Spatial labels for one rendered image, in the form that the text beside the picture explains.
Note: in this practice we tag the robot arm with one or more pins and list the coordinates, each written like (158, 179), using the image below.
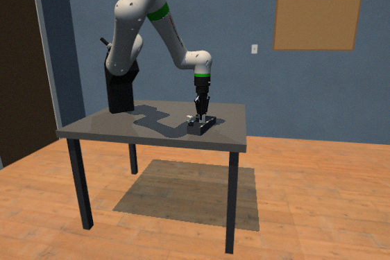
(127, 43)

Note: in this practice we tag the dark three-compartment bin rack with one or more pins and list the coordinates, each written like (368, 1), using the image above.
(196, 128)

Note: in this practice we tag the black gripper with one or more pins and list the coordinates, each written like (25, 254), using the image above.
(201, 102)

